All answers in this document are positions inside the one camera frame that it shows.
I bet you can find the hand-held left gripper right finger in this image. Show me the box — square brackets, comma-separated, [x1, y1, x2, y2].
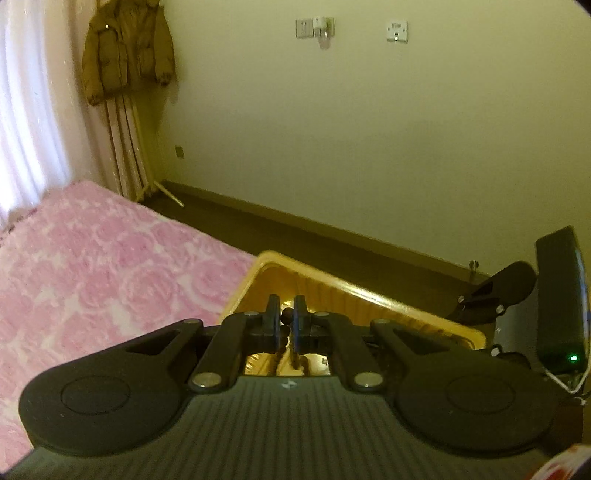
[294, 294, 458, 394]

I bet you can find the white curtain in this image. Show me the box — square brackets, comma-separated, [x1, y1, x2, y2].
[0, 0, 100, 224]

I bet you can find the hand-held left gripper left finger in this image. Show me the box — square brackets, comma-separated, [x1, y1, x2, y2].
[124, 294, 283, 394]

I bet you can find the yellow plastic tray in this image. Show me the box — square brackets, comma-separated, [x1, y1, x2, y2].
[221, 249, 488, 377]

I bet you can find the pink rose blanket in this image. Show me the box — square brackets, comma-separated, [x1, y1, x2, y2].
[0, 180, 257, 464]

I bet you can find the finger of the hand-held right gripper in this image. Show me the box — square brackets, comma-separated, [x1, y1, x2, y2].
[444, 261, 537, 325]

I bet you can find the wooden coat rack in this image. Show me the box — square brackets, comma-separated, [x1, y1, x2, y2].
[102, 90, 186, 209]

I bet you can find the white plug adapter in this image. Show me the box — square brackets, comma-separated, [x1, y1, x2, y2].
[312, 16, 336, 51]

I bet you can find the white cable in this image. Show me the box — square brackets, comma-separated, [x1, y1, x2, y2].
[542, 367, 591, 396]

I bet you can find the brown puffer jacket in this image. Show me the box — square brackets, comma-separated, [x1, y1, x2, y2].
[81, 0, 177, 107]

